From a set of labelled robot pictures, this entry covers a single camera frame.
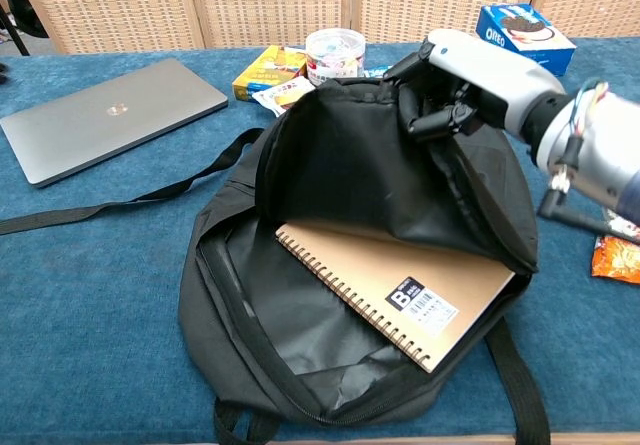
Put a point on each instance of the kraft spiral notebook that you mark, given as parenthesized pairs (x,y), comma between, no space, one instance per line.
(400,275)

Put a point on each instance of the clear round tub of clips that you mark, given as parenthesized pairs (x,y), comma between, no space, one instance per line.
(335,57)

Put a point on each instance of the blue white snack packet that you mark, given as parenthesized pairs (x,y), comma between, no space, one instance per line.
(376,71)

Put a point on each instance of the blue carpet table cover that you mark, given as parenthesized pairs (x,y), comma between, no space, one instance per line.
(100,305)

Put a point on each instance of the blue Oreo cookie box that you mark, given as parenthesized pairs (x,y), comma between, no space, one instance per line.
(545,45)

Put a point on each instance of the yellow cardboard snack box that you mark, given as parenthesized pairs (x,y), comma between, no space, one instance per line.
(267,72)

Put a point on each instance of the wicker folding screen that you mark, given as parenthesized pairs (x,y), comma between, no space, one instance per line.
(270,0)

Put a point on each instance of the grey laptop computer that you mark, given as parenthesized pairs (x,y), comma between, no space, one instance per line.
(115,120)

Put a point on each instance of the black tripod stand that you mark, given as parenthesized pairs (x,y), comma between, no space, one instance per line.
(20,10)

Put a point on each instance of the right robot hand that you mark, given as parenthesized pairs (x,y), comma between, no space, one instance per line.
(480,70)

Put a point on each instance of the orange snack bag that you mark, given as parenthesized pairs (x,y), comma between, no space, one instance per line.
(617,260)

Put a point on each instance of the black fabric backpack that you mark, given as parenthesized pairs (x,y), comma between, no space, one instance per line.
(340,165)

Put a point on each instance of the small white snack packet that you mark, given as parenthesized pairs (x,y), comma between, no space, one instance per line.
(282,96)

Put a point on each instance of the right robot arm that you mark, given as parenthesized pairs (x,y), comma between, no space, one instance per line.
(605,150)

